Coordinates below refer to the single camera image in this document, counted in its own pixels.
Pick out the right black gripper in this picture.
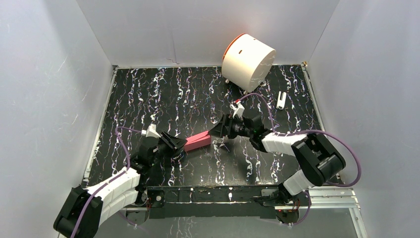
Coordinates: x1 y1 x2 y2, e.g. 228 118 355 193
208 114 253 139

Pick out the pink paper box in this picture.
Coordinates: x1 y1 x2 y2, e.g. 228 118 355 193
184 130 211 152

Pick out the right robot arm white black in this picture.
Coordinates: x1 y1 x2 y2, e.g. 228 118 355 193
209 114 346 206

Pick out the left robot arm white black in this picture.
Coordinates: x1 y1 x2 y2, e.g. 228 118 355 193
53 132 188 238

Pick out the small white plastic clip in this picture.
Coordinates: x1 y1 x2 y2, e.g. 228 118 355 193
276 91 287 110

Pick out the white cylindrical container orange rim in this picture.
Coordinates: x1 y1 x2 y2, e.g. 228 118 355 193
221 34 276 92

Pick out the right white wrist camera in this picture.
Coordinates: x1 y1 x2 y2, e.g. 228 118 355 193
230 100 245 120

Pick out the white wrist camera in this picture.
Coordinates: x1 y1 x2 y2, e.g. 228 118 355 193
141 123 161 139
230 100 245 120

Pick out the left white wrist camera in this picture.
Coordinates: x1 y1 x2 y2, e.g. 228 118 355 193
141 123 161 139

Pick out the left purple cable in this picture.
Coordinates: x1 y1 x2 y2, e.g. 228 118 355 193
70 126 145 238

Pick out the purple cable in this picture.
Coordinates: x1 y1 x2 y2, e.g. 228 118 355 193
236 92 362 227
70 126 145 238

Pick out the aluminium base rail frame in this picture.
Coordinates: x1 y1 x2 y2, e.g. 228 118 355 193
115 185 367 238

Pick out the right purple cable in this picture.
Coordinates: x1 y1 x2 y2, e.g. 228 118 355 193
236 92 362 227

